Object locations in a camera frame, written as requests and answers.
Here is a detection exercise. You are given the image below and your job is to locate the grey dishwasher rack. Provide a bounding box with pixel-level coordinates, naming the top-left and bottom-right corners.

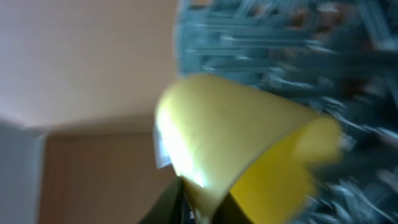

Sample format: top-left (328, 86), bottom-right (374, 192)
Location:
top-left (175, 0), bottom-right (397, 223)

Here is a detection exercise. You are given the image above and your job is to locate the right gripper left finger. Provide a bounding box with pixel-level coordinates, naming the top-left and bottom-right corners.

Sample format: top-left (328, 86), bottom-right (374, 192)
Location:
top-left (139, 177), bottom-right (183, 224)

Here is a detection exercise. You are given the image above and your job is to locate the yellow plastic cup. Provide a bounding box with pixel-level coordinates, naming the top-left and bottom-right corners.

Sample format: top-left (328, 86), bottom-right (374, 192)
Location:
top-left (155, 75), bottom-right (342, 223)

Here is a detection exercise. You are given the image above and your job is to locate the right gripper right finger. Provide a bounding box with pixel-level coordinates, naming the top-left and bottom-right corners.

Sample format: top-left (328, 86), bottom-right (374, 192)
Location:
top-left (213, 194), bottom-right (251, 224)

